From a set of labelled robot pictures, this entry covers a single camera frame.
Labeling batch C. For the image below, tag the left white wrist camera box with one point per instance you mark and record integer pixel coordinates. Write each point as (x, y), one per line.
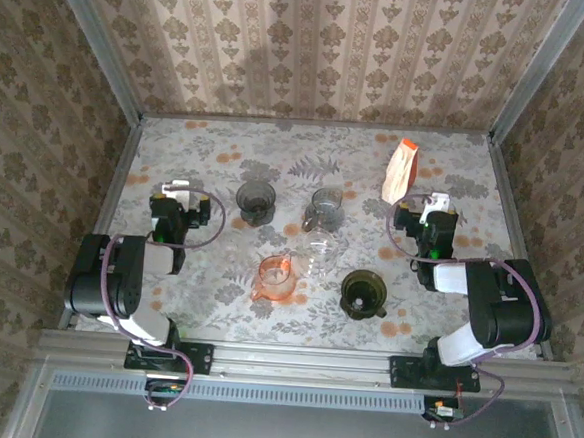
(176, 191)

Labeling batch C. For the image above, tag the orange glass server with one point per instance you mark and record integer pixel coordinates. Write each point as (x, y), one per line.
(274, 278)

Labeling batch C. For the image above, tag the floral tablecloth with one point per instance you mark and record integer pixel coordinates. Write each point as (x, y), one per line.
(227, 139)

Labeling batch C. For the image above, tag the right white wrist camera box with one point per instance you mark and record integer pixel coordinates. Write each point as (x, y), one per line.
(436, 201)

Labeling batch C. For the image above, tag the grey glass dripper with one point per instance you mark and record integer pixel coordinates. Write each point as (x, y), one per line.
(255, 199)

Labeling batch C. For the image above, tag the small circuit board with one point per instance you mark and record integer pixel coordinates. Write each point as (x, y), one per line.
(165, 388)
(441, 412)

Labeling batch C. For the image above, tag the grey glass server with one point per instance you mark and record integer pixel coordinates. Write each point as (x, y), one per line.
(325, 206)

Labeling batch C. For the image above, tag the green glass dripper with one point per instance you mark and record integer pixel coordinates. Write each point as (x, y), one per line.
(362, 291)

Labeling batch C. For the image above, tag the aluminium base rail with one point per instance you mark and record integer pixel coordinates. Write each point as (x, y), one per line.
(302, 365)

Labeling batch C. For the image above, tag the aluminium frame post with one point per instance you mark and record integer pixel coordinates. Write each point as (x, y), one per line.
(538, 71)
(98, 50)

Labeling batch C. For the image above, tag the aluminium table end rail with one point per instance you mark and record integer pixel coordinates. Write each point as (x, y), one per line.
(328, 125)

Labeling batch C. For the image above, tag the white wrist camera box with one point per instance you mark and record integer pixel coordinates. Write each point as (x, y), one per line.
(176, 191)
(436, 201)

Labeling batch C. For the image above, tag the aluminium table side rail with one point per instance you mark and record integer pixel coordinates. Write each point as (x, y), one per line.
(510, 214)
(119, 177)

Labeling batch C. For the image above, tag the clear glass server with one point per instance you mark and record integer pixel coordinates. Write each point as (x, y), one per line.
(315, 276)

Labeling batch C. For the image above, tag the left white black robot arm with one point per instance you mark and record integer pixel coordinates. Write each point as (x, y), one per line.
(92, 285)

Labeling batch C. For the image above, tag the clear glass dripper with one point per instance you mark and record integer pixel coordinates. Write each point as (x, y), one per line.
(320, 241)

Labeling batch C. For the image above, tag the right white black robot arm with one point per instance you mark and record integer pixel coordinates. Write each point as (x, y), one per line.
(506, 314)

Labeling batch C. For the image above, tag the orange coffee filter pack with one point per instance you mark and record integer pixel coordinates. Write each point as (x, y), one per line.
(397, 176)

